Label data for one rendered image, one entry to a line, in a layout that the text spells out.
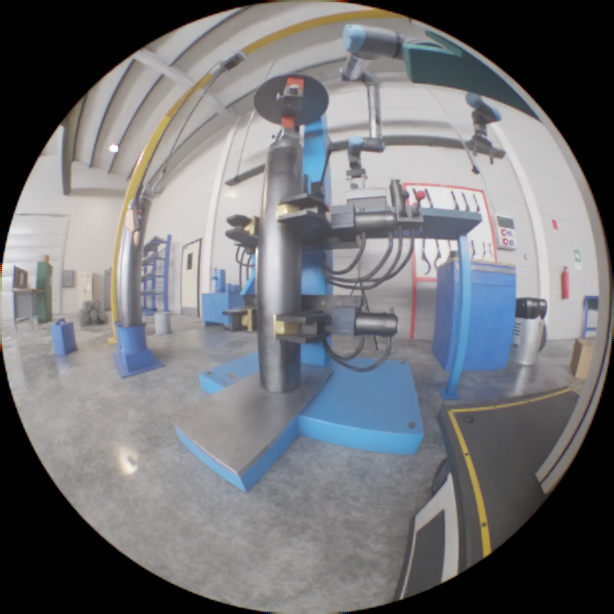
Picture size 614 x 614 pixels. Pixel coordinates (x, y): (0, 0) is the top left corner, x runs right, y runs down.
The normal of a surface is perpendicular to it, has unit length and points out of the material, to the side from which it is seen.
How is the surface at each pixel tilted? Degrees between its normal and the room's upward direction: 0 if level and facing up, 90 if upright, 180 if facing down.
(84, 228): 90
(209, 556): 0
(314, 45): 173
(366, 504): 0
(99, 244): 90
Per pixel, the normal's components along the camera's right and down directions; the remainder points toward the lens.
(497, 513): 0.01, -1.00
